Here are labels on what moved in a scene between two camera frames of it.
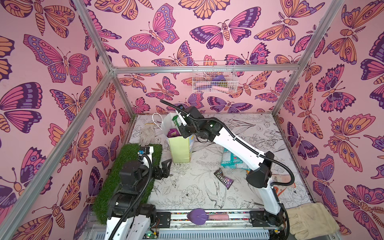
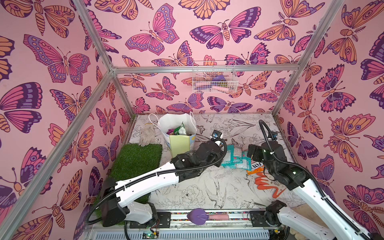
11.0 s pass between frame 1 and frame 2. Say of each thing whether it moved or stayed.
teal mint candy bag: stayed
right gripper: moved
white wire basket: stayed
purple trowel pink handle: stayed
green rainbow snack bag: moved
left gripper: moved
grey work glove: stayed
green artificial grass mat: stayed
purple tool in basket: stayed
